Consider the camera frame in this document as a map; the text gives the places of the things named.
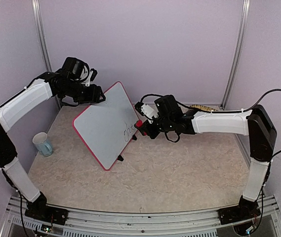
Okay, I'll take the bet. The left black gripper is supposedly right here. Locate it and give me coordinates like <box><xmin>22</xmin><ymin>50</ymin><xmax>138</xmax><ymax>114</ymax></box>
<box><xmin>60</xmin><ymin>79</ymin><xmax>106</xmax><ymax>104</ymax></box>

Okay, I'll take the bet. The pink framed whiteboard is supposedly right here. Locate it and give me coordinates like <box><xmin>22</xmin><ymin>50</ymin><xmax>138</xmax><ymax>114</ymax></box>
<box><xmin>72</xmin><ymin>81</ymin><xmax>139</xmax><ymax>171</ymax></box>

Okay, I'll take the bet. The red black whiteboard eraser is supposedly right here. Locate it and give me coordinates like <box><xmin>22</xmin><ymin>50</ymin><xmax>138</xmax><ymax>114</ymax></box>
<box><xmin>134</xmin><ymin>120</ymin><xmax>147</xmax><ymax>136</ymax></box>

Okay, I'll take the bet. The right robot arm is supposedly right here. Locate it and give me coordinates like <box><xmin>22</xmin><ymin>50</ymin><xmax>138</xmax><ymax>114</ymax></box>
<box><xmin>135</xmin><ymin>95</ymin><xmax>277</xmax><ymax>219</ymax></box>

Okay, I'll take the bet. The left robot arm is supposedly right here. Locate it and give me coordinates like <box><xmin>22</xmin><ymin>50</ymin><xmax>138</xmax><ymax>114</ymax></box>
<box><xmin>0</xmin><ymin>57</ymin><xmax>106</xmax><ymax>220</ymax></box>

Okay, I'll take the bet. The woven bamboo tray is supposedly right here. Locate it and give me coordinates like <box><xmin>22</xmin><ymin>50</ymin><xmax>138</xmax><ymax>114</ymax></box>
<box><xmin>189</xmin><ymin>104</ymin><xmax>218</xmax><ymax>112</ymax></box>

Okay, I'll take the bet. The light blue mug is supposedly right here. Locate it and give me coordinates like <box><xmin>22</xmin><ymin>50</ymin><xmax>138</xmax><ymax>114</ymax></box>
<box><xmin>32</xmin><ymin>132</ymin><xmax>53</xmax><ymax>157</ymax></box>

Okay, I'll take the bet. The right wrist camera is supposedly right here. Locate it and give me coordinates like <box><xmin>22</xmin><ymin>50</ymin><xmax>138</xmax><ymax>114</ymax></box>
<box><xmin>134</xmin><ymin>102</ymin><xmax>159</xmax><ymax>124</ymax></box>

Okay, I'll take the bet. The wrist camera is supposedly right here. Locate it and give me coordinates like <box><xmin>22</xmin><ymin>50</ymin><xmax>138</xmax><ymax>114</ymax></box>
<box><xmin>82</xmin><ymin>69</ymin><xmax>98</xmax><ymax>86</ymax></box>
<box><xmin>134</xmin><ymin>102</ymin><xmax>159</xmax><ymax>124</ymax></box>

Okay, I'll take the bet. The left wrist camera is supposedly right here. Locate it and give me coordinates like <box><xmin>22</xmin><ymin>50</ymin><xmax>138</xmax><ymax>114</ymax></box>
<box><xmin>82</xmin><ymin>69</ymin><xmax>98</xmax><ymax>86</ymax></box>

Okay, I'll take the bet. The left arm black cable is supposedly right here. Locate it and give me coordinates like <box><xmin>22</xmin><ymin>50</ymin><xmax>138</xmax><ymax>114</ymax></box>
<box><xmin>56</xmin><ymin>63</ymin><xmax>91</xmax><ymax>108</ymax></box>

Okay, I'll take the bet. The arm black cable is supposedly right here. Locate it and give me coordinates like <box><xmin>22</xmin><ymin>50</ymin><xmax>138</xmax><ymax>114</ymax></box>
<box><xmin>56</xmin><ymin>63</ymin><xmax>91</xmax><ymax>108</ymax></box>
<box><xmin>139</xmin><ymin>88</ymin><xmax>281</xmax><ymax>158</ymax></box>

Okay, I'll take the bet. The left aluminium corner post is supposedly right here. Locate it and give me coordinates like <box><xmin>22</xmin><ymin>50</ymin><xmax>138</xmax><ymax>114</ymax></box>
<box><xmin>31</xmin><ymin>0</ymin><xmax>63</xmax><ymax>109</ymax></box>

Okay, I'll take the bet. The aluminium corner post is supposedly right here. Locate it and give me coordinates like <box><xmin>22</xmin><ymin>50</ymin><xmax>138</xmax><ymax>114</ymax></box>
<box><xmin>221</xmin><ymin>0</ymin><xmax>251</xmax><ymax>109</ymax></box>
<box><xmin>31</xmin><ymin>0</ymin><xmax>63</xmax><ymax>109</ymax></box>

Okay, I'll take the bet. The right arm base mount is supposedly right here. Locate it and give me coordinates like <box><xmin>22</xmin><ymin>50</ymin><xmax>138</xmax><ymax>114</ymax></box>
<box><xmin>218</xmin><ymin>196</ymin><xmax>261</xmax><ymax>225</ymax></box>

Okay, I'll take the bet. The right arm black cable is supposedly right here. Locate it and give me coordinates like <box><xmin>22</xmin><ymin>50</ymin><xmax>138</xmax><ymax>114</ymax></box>
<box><xmin>139</xmin><ymin>88</ymin><xmax>281</xmax><ymax>158</ymax></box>

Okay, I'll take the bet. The front aluminium rail frame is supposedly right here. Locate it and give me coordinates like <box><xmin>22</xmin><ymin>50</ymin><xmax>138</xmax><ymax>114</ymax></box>
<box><xmin>0</xmin><ymin>196</ymin><xmax>281</xmax><ymax>237</ymax></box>

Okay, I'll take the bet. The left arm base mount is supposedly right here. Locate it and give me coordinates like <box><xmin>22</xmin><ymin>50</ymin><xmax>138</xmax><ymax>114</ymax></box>
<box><xmin>25</xmin><ymin>192</ymin><xmax>69</xmax><ymax>226</ymax></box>

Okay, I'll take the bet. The right aluminium corner post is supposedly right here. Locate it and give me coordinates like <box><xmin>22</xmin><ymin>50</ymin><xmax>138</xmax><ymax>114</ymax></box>
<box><xmin>221</xmin><ymin>0</ymin><xmax>251</xmax><ymax>109</ymax></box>

